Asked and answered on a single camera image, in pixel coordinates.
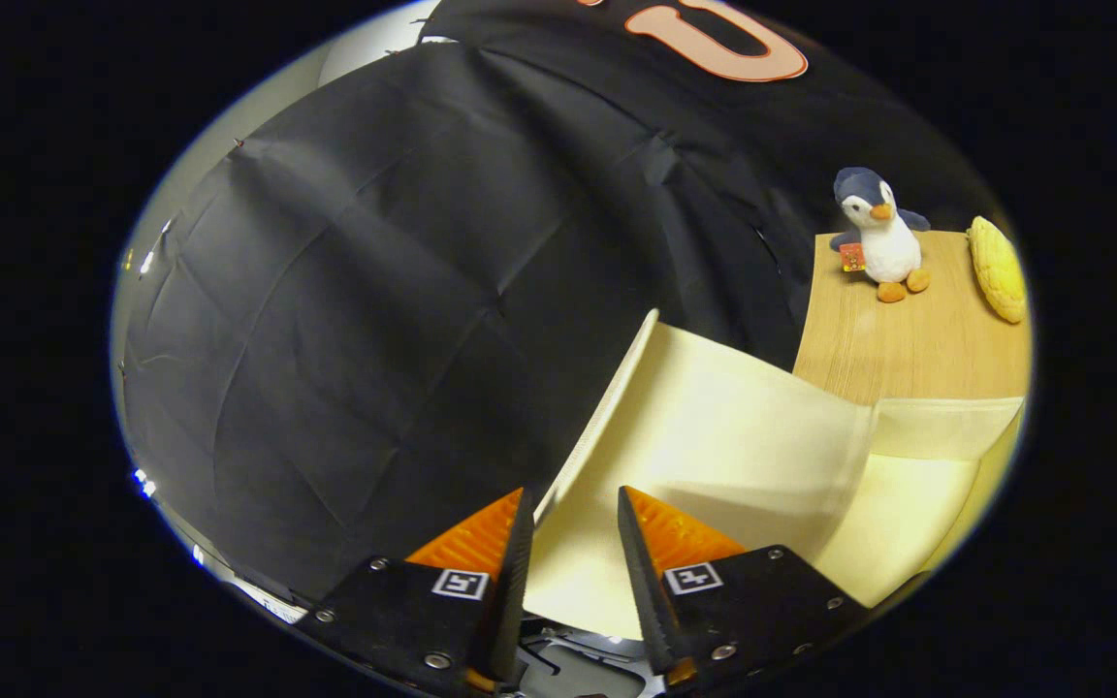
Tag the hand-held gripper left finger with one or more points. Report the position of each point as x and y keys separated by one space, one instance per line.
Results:
x=510 y=582

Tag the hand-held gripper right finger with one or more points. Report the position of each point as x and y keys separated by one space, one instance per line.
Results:
x=641 y=582

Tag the yellow round plush bun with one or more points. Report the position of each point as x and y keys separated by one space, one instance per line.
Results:
x=997 y=269

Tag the cream fabric storage box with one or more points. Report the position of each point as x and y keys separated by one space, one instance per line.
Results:
x=714 y=436

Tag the blue white penguin plush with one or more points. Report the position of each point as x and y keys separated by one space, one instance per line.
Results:
x=886 y=242

